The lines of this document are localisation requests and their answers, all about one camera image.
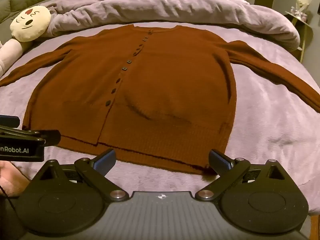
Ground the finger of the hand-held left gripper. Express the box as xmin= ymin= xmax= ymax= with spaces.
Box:
xmin=0 ymin=116 xmax=21 ymax=128
xmin=0 ymin=127 xmax=61 ymax=146

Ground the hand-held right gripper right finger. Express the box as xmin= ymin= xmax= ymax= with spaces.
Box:
xmin=195 ymin=149 xmax=291 ymax=203

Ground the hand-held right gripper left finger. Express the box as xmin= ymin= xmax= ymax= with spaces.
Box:
xmin=34 ymin=149 xmax=129 ymax=203

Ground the brown knit cardigan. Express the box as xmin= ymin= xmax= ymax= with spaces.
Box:
xmin=0 ymin=24 xmax=320 ymax=176

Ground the person's left forearm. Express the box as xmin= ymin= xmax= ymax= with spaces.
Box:
xmin=0 ymin=161 xmax=29 ymax=197

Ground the pink long plush pillow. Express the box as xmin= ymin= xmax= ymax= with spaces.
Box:
xmin=0 ymin=39 xmax=33 ymax=80

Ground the cream round face plush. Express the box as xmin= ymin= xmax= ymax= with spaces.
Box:
xmin=10 ymin=5 xmax=52 ymax=43

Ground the yellow side table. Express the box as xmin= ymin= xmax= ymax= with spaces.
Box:
xmin=285 ymin=11 xmax=313 ymax=63

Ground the purple duvet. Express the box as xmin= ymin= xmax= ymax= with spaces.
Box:
xmin=32 ymin=0 xmax=301 ymax=53

